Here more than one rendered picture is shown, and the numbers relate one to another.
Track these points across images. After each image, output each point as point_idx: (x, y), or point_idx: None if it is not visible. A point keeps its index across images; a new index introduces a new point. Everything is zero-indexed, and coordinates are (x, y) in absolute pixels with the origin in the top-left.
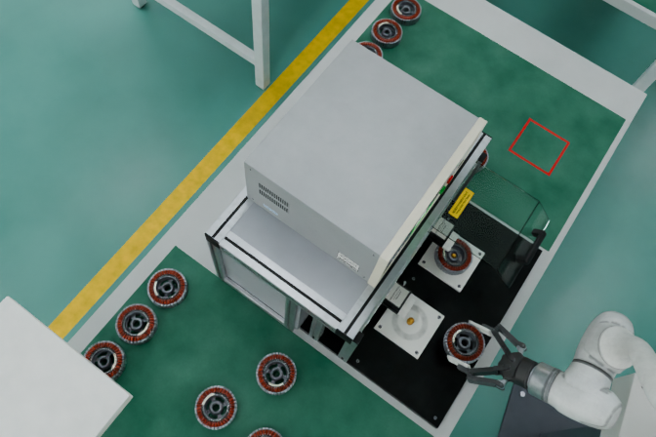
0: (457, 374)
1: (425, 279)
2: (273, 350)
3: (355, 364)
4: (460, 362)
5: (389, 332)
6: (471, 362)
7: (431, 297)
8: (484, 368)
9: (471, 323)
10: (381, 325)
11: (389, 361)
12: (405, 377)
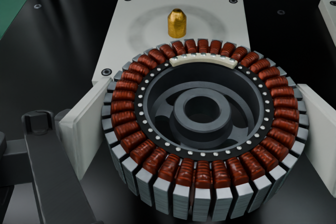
0: (102, 214)
1: (302, 28)
2: None
3: (29, 6)
4: (84, 99)
5: (125, 13)
6: (122, 161)
7: (278, 53)
8: (69, 182)
9: (299, 90)
10: None
11: (60, 45)
12: (29, 87)
